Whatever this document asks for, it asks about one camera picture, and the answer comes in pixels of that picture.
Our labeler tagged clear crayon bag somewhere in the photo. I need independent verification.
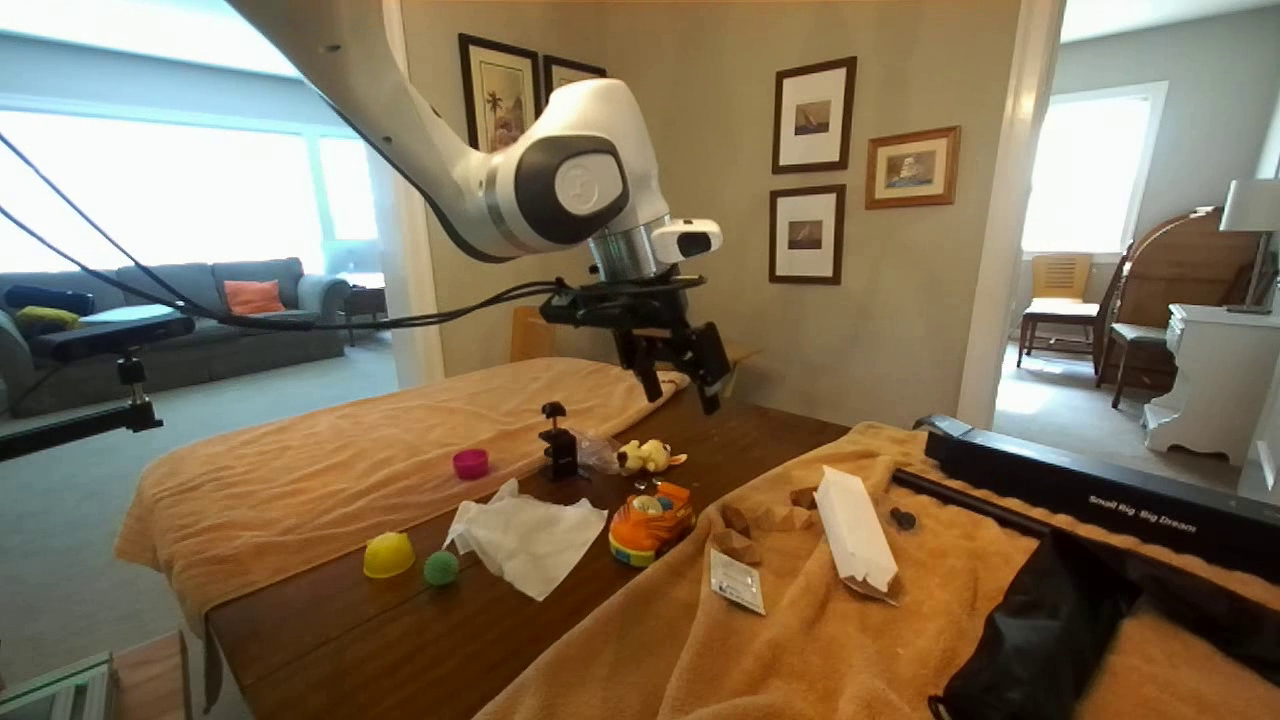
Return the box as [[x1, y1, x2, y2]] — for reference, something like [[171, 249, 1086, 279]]
[[571, 432, 628, 479]]

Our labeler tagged yellow dome cup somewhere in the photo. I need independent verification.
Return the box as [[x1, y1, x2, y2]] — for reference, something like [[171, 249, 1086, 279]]
[[361, 528, 419, 583]]

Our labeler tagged white cloth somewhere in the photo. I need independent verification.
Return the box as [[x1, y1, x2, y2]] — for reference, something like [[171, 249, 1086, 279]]
[[439, 477, 612, 607]]

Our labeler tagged green ball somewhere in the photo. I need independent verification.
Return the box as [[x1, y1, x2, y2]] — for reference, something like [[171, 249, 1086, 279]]
[[419, 548, 466, 594]]

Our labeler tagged small white card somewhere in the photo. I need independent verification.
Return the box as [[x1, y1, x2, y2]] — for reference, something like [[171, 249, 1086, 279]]
[[702, 544, 770, 622]]

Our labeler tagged grey sofa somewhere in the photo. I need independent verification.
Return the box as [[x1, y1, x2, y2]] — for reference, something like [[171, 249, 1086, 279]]
[[0, 258, 357, 410]]

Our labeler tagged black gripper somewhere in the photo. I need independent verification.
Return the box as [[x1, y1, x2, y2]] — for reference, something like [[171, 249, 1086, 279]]
[[582, 269, 737, 421]]

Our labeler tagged curved dark wooden chair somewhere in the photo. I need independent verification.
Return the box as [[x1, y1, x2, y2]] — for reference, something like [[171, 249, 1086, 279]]
[[1086, 200, 1265, 411]]

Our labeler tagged tall black framed picture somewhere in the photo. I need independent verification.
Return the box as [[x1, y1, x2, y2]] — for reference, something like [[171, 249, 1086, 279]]
[[541, 53, 612, 99], [454, 34, 549, 161]]

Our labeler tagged blue pillow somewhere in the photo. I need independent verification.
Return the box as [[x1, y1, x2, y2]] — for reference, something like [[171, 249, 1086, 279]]
[[0, 279, 98, 320]]

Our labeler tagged yellow bunny toy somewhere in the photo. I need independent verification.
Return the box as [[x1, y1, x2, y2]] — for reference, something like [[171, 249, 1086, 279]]
[[617, 435, 695, 479]]

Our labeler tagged pink cup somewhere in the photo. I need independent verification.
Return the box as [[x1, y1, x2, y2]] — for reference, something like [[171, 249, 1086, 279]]
[[448, 443, 497, 489]]

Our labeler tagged yellow pillow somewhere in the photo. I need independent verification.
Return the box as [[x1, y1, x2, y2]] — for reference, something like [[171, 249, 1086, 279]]
[[13, 304, 80, 337]]

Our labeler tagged wooden framed picture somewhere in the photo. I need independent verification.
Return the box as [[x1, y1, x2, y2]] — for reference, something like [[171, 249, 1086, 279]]
[[864, 123, 964, 212]]

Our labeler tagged wooden armchair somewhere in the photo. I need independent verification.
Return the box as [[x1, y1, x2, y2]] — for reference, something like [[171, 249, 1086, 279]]
[[1015, 254, 1104, 371]]

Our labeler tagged bright small window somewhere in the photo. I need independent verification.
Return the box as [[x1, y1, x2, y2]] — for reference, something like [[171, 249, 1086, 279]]
[[1019, 80, 1173, 262]]

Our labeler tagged black bag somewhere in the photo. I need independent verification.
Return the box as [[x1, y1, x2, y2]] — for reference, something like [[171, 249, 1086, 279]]
[[927, 528, 1280, 720]]

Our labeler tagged black figure toy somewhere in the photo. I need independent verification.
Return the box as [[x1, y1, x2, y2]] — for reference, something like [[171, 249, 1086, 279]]
[[537, 395, 582, 489]]

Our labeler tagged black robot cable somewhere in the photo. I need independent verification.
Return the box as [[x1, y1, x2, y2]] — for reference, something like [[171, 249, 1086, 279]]
[[0, 127, 565, 337]]

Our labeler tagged white dresser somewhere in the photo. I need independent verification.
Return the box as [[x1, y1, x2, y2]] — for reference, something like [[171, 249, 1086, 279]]
[[1138, 300, 1280, 473]]

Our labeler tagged wide living room window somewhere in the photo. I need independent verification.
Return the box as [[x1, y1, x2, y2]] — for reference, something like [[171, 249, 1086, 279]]
[[0, 106, 385, 279]]

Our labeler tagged white lamp shade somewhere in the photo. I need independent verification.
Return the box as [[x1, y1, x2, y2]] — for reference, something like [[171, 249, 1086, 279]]
[[1217, 178, 1280, 320]]

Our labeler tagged long black case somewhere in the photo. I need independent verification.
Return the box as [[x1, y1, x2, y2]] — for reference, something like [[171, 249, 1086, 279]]
[[921, 411, 1280, 590]]

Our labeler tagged long white box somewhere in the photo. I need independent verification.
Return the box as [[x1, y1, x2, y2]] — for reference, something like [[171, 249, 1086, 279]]
[[811, 465, 904, 600]]

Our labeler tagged orange pillow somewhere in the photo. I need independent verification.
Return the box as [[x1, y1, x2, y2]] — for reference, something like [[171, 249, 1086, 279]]
[[221, 278, 287, 320]]

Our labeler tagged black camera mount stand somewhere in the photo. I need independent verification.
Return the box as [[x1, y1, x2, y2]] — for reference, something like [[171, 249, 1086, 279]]
[[0, 300, 199, 465]]

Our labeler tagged orange towel with blocks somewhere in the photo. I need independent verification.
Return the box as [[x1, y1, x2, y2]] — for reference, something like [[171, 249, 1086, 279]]
[[477, 421, 1280, 720]]

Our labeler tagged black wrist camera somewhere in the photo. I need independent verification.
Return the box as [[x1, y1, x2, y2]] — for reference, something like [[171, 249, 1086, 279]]
[[537, 278, 624, 337]]

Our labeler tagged small black framed picture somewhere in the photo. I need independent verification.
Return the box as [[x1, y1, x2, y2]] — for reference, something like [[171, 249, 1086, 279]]
[[762, 184, 846, 289], [767, 53, 859, 182]]

